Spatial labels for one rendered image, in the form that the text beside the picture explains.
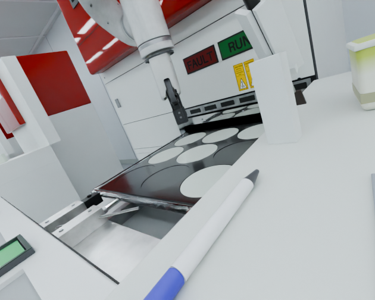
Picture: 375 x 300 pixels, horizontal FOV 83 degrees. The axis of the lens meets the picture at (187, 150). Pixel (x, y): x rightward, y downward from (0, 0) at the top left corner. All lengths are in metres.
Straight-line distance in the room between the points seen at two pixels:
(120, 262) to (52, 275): 0.12
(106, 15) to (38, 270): 0.55
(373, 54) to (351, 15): 1.77
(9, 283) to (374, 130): 0.32
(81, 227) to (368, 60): 0.42
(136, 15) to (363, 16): 1.71
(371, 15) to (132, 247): 1.97
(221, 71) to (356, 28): 1.50
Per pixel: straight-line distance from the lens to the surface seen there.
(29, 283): 0.22
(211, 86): 0.67
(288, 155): 0.21
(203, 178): 0.36
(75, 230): 0.40
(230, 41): 0.62
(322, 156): 0.20
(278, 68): 0.22
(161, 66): 0.52
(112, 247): 0.34
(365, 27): 2.04
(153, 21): 0.55
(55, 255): 0.23
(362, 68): 0.28
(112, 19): 0.64
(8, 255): 0.27
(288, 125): 0.23
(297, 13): 0.57
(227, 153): 0.43
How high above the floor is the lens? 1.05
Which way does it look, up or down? 16 degrees down
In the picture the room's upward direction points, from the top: 20 degrees counter-clockwise
